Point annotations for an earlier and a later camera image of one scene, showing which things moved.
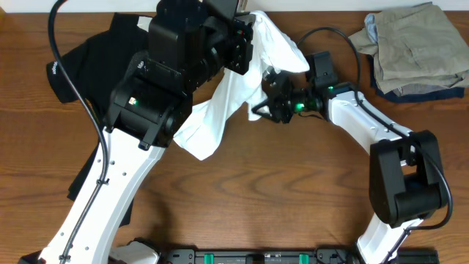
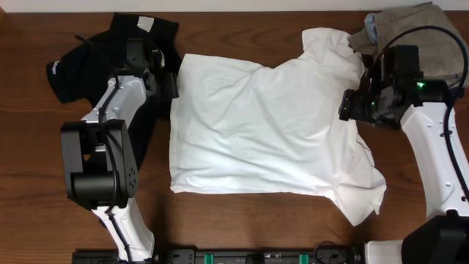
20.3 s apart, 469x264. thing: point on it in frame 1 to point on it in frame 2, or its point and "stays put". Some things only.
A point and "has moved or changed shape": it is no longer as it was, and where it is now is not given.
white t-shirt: x=272 y=49 has moved or changed shape
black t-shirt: x=99 y=64 stays put
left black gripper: x=241 y=47 to x=171 y=86
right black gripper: x=277 y=103 to x=352 y=106
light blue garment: x=369 y=20 stays put
